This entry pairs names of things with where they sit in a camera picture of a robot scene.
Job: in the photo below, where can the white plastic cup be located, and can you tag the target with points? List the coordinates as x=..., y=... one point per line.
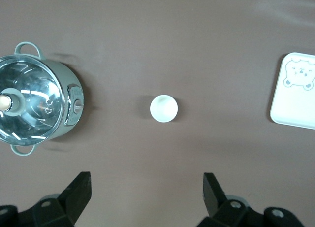
x=163, y=108

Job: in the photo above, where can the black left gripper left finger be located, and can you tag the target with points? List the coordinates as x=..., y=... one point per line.
x=78, y=195

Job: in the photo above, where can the brown table mat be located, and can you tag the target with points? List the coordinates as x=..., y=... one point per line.
x=172, y=40

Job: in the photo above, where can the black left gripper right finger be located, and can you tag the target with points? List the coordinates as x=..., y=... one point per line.
x=212, y=195

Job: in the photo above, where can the cream bear print tray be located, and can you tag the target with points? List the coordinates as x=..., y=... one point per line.
x=295, y=106

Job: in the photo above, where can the grey-green electric cooking pot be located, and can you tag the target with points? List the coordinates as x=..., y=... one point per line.
x=71, y=79

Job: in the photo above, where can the glass pot lid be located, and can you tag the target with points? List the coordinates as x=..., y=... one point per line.
x=37, y=89

